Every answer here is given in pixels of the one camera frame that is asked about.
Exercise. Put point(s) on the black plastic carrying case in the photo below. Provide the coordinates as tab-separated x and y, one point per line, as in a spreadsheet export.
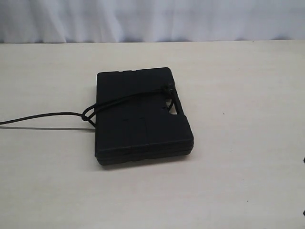
142	117

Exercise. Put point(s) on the white curtain backdrop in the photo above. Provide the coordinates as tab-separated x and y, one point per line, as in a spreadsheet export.
63	21

